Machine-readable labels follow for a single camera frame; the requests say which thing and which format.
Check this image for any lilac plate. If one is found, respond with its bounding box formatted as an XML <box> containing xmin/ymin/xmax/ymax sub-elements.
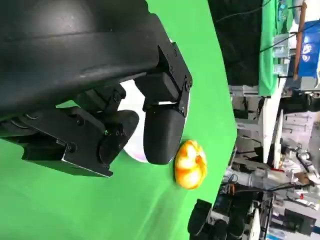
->
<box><xmin>116</xmin><ymin>38</ymin><xmax>192</xmax><ymax>165</ymax></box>

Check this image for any white board panel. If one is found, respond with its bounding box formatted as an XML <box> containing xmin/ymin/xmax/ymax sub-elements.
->
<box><xmin>262</xmin><ymin>97</ymin><xmax>285</xmax><ymax>166</ymax></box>

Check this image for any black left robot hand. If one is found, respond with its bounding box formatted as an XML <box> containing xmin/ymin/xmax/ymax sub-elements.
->
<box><xmin>0</xmin><ymin>0</ymin><xmax>194</xmax><ymax>179</ymax></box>

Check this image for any green hanging cloth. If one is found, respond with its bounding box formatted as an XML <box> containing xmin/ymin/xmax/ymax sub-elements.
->
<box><xmin>258</xmin><ymin>0</ymin><xmax>295</xmax><ymax>97</ymax></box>

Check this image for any blue banner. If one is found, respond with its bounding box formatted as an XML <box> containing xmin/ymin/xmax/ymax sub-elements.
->
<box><xmin>298</xmin><ymin>21</ymin><xmax>320</xmax><ymax>77</ymax></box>

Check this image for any black backdrop curtain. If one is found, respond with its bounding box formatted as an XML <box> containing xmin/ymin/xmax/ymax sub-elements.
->
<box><xmin>207</xmin><ymin>0</ymin><xmax>263</xmax><ymax>87</ymax></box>

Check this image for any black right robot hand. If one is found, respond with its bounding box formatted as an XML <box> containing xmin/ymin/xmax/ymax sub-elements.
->
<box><xmin>188</xmin><ymin>198</ymin><xmax>252</xmax><ymax>240</ymax></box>

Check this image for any wooden pole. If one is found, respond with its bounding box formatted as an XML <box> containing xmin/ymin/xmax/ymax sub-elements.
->
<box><xmin>292</xmin><ymin>0</ymin><xmax>308</xmax><ymax>81</ymax></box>

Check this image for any green table cloth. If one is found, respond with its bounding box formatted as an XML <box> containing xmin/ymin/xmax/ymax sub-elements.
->
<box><xmin>0</xmin><ymin>0</ymin><xmax>238</xmax><ymax>240</ymax></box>

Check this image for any orange white toy bread roll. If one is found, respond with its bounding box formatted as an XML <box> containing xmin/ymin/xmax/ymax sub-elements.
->
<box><xmin>174</xmin><ymin>139</ymin><xmax>209</xmax><ymax>191</ymax></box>

